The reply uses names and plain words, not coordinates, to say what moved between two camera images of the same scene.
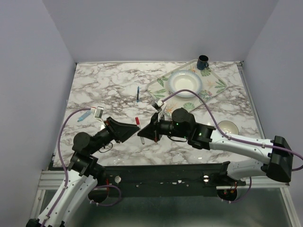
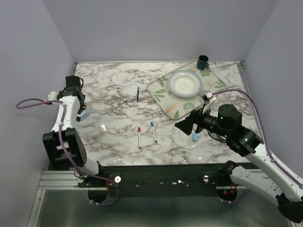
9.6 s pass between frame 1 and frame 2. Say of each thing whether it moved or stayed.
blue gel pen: stayed
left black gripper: moved
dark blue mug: stayed
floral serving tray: stayed
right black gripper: moved
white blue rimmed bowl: stayed
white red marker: moved
